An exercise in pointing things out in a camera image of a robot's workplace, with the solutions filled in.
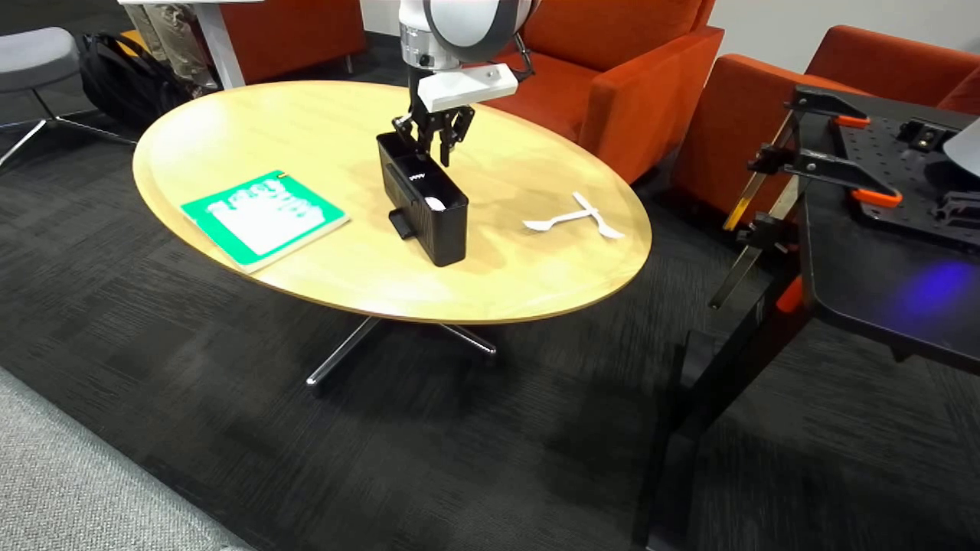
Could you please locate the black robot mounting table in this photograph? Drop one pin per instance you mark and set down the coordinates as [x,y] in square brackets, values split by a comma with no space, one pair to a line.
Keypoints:
[876,285]

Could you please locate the grey office chair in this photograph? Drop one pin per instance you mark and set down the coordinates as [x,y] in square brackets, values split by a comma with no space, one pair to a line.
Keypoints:
[35,55]

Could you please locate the white plastic fork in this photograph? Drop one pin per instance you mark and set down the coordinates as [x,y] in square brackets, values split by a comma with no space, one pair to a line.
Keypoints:
[553,219]

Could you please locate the orange armchair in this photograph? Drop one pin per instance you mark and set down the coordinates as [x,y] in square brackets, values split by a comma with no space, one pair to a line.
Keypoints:
[744,112]
[623,81]
[294,36]

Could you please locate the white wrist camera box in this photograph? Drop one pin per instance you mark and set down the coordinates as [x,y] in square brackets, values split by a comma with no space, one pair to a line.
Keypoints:
[465,86]

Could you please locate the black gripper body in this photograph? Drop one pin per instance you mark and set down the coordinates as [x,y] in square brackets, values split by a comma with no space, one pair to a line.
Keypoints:
[441,119]

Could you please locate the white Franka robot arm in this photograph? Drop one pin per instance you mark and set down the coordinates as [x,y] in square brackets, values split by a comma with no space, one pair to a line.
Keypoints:
[461,26]

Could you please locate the black cutlery holder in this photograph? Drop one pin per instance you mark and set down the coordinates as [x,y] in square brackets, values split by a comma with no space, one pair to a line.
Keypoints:
[432,230]

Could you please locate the green and white card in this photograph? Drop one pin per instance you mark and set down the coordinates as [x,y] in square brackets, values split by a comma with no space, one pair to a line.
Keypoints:
[265,219]

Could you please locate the black backpack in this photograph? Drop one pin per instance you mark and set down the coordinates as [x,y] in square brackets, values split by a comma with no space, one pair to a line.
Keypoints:
[134,79]

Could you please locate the black orange bar clamp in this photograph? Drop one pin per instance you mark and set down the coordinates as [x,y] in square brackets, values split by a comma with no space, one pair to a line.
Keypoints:
[847,173]
[815,107]
[762,262]

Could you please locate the metal table base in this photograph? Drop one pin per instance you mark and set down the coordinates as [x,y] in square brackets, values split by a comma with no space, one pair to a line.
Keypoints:
[342,353]

